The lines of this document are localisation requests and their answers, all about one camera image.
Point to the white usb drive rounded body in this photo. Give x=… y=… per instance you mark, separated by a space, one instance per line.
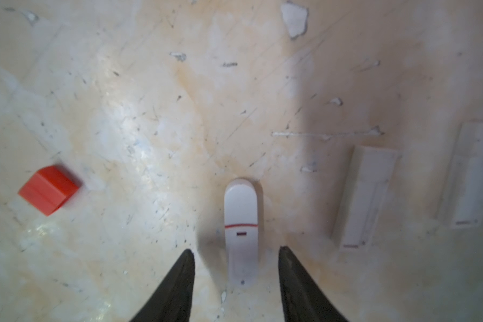
x=241 y=232

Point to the white usb drive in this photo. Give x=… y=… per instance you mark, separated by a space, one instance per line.
x=363 y=196
x=461 y=203

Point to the red usb cap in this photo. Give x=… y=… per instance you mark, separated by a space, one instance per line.
x=49 y=189

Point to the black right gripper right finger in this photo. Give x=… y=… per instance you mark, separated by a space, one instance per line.
x=301 y=297

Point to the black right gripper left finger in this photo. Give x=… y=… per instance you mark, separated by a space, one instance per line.
x=173 y=298

